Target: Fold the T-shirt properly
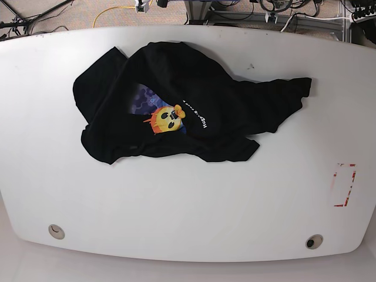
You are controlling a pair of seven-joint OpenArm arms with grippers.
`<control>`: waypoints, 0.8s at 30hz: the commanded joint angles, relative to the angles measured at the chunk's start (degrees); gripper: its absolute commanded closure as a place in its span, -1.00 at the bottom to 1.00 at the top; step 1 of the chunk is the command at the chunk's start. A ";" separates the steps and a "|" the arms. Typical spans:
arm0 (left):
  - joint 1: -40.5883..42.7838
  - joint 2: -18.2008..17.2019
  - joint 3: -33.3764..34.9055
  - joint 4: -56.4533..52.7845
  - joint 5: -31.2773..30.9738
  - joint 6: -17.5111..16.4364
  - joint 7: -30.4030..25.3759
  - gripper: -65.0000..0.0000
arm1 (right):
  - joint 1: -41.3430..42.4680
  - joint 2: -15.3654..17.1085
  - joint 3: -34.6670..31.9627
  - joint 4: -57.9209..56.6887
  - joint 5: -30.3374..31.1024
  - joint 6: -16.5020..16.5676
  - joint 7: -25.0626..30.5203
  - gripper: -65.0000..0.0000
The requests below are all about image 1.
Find black printed T-shirt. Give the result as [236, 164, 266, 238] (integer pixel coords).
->
[73, 42, 311, 164]

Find red tape rectangle marking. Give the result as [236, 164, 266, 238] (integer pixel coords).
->
[330, 163, 357, 207]

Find black tripod legs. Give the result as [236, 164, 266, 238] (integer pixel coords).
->
[1, 0, 74, 41]

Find aluminium frame post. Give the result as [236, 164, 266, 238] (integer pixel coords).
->
[184, 1, 212, 25]

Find yellow cable on floor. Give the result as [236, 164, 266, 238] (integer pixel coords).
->
[92, 5, 137, 29]

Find left table cable grommet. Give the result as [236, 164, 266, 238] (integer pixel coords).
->
[48, 224, 65, 240]

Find table cable grommet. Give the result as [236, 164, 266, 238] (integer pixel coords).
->
[48, 224, 65, 240]
[305, 234, 323, 250]

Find white cable on floor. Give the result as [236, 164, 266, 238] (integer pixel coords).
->
[280, 14, 350, 32]

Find right table cable grommet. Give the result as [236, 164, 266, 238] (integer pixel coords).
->
[305, 234, 323, 250]

